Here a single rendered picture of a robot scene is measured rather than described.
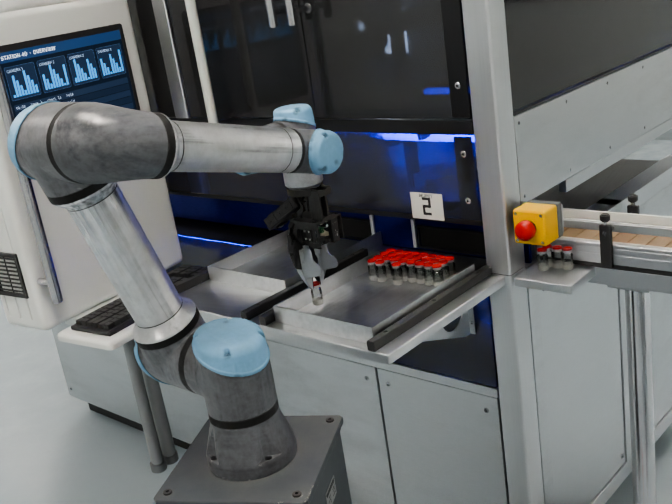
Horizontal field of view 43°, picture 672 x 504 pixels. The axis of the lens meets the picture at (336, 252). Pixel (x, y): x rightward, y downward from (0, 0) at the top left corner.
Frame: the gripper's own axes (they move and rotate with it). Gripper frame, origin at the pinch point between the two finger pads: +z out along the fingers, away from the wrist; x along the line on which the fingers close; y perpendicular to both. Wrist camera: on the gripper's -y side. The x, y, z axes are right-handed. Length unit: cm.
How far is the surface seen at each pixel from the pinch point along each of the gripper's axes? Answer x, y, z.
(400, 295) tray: 13.6, 10.9, 7.1
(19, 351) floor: 53, -266, 96
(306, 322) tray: -6.9, 3.6, 5.8
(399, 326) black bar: -1.6, 22.5, 5.4
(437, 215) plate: 30.5, 9.9, -4.9
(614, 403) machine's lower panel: 76, 26, 60
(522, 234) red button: 27.1, 32.6, -4.0
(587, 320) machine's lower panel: 64, 26, 31
